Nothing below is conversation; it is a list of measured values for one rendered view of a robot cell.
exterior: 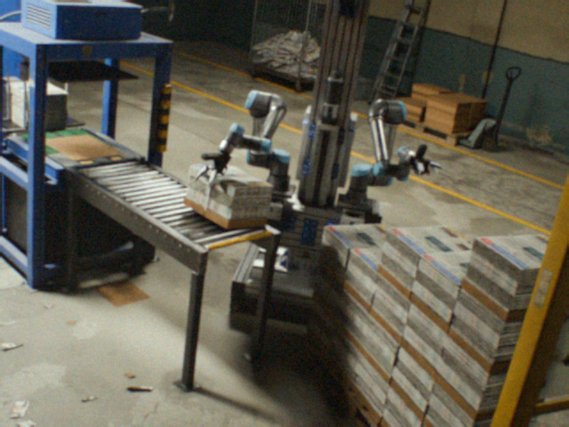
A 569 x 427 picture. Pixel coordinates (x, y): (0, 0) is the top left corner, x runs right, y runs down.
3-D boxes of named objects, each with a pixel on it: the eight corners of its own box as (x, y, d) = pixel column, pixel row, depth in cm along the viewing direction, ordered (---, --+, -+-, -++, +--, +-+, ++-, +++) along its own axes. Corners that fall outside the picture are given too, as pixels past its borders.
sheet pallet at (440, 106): (484, 140, 1007) (493, 102, 986) (453, 146, 949) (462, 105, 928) (416, 117, 1081) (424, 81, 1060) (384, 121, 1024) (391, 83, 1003)
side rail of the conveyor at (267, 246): (278, 252, 386) (282, 232, 382) (271, 254, 382) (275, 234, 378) (139, 173, 469) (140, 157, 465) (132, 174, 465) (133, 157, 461)
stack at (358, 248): (356, 346, 438) (383, 222, 408) (468, 472, 342) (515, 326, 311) (300, 353, 422) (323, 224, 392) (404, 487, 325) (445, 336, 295)
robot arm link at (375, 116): (367, 94, 412) (380, 172, 397) (384, 95, 416) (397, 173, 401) (359, 103, 423) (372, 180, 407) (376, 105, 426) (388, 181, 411)
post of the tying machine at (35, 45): (44, 287, 448) (50, 43, 391) (32, 291, 442) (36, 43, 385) (38, 282, 453) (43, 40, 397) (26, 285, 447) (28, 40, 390)
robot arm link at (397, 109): (363, 182, 442) (379, 97, 422) (384, 183, 448) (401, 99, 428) (371, 189, 432) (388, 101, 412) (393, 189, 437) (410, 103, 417)
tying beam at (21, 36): (172, 57, 455) (173, 42, 451) (36, 60, 389) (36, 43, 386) (116, 37, 497) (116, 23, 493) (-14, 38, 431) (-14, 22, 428)
